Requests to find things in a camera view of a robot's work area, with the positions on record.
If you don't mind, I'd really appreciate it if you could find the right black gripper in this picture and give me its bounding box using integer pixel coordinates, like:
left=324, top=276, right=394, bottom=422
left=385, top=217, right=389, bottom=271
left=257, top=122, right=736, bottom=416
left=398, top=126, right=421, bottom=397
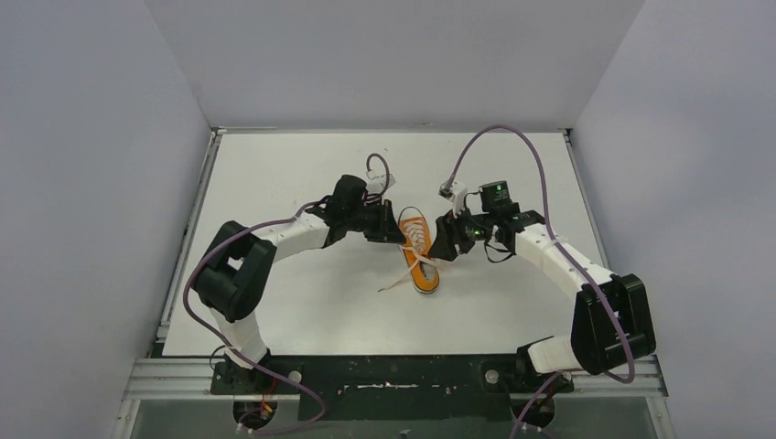
left=429, top=202, right=496, bottom=262

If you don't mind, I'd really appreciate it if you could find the white shoelace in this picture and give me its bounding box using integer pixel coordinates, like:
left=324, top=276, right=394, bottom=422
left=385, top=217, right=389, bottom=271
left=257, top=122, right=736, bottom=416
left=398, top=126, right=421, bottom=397
left=376, top=206, right=444, bottom=294

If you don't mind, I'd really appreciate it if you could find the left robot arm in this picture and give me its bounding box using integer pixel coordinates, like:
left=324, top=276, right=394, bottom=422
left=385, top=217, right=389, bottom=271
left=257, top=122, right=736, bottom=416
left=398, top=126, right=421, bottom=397
left=184, top=171, right=404, bottom=391

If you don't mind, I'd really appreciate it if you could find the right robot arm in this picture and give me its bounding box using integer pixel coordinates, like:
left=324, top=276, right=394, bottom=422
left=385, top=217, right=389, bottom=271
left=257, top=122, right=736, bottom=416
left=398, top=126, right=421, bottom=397
left=428, top=181, right=656, bottom=391

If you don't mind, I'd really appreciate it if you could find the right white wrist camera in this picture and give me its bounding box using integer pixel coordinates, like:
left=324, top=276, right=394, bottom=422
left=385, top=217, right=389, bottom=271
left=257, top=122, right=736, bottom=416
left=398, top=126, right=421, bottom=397
left=438, top=180, right=468, bottom=218

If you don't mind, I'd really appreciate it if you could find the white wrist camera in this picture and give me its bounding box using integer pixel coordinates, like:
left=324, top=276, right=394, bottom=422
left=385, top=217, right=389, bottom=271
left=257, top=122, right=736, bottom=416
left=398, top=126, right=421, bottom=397
left=366, top=170, right=395, bottom=196
left=438, top=180, right=468, bottom=218

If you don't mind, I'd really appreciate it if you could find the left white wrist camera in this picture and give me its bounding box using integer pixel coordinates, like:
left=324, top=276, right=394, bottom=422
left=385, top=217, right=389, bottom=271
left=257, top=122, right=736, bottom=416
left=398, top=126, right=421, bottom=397
left=366, top=170, right=395, bottom=196

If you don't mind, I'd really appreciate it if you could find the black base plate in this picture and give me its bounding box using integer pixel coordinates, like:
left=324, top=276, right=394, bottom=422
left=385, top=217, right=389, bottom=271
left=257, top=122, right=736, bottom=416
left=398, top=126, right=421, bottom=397
left=210, top=353, right=574, bottom=422

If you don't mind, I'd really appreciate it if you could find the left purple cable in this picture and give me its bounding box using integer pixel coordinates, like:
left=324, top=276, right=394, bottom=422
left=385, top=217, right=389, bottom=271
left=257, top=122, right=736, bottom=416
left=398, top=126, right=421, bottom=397
left=182, top=152, right=393, bottom=437

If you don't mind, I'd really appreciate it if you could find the aluminium frame rail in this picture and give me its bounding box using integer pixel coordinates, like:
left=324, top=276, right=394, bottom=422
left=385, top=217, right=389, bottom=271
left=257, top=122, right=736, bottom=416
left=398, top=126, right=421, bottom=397
left=123, top=356, right=668, bottom=401

